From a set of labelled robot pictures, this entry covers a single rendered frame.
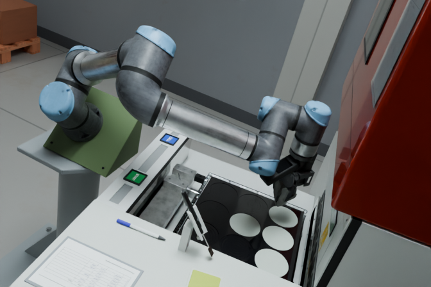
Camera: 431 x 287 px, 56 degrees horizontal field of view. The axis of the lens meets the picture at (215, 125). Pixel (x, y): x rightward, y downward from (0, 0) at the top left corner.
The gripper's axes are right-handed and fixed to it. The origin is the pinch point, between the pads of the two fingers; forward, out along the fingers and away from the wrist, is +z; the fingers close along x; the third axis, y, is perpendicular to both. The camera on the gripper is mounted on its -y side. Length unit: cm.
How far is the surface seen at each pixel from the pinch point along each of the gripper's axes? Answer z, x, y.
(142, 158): 1.3, 33.2, -32.0
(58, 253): 1, 2, -65
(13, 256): 96, 87, -65
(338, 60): 12, 133, 175
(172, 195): 9.3, 21.8, -24.5
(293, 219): 7.3, -2.3, 8.4
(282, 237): 7.3, -7.7, -0.8
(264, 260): 7.3, -12.9, -11.9
